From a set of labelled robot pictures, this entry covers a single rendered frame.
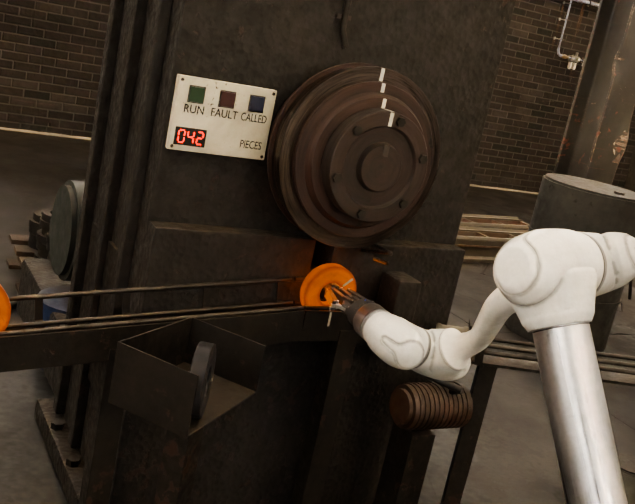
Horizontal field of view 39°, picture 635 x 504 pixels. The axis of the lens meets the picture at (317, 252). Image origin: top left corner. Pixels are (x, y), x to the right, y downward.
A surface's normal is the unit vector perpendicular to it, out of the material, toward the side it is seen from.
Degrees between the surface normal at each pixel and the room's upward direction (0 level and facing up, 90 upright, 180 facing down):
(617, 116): 90
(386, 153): 90
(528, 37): 90
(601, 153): 90
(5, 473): 0
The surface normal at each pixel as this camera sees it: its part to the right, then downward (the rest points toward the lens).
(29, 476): 0.20, -0.95
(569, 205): -0.63, 0.07
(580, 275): 0.58, -0.14
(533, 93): 0.45, 0.31
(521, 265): -0.76, -0.11
